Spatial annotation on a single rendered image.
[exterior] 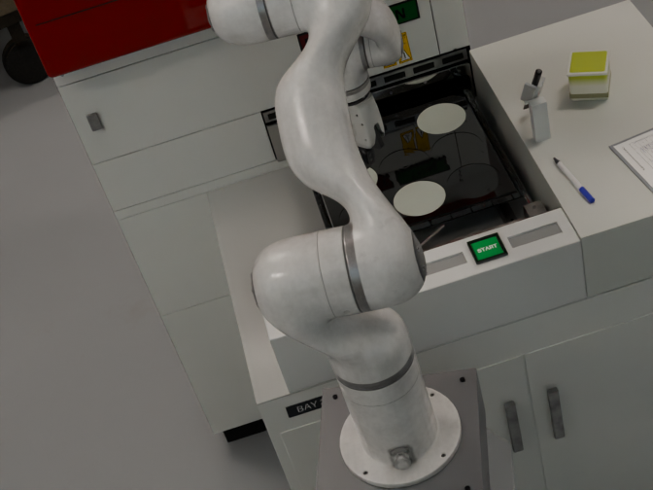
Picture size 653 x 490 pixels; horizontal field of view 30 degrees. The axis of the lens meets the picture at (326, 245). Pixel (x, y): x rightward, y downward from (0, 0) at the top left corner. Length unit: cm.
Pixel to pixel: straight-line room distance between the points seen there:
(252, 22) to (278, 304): 39
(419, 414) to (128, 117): 99
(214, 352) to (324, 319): 132
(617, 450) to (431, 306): 62
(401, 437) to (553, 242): 48
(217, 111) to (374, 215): 96
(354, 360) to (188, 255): 109
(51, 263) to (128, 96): 156
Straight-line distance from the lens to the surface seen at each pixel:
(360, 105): 219
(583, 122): 233
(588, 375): 234
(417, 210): 230
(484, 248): 210
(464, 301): 210
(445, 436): 187
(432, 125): 249
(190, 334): 288
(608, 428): 248
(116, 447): 333
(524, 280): 211
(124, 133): 251
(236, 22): 170
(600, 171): 221
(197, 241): 270
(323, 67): 165
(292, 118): 164
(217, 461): 319
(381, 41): 207
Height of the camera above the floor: 240
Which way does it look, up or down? 41 degrees down
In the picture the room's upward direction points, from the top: 17 degrees counter-clockwise
